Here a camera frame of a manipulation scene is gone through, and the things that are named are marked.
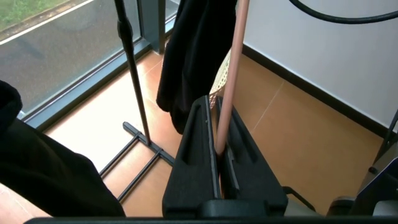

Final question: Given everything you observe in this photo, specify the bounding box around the black clothes rack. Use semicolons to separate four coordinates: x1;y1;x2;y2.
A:
99;0;175;203

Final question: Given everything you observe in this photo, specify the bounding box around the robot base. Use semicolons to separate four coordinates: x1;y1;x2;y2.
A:
282;108;398;218

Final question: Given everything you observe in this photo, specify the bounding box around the pink clothes hanger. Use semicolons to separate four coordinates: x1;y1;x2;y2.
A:
215;0;251;156

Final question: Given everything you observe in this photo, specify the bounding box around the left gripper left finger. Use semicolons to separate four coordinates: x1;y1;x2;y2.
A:
162;95;221;218

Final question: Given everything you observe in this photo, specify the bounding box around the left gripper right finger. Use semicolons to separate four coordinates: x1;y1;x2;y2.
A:
218;105;289;218

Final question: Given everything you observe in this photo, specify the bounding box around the window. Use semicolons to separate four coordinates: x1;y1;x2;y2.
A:
0;0;182;131

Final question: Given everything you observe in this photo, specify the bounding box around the white laundry basket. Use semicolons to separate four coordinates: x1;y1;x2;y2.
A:
208;49;233;110

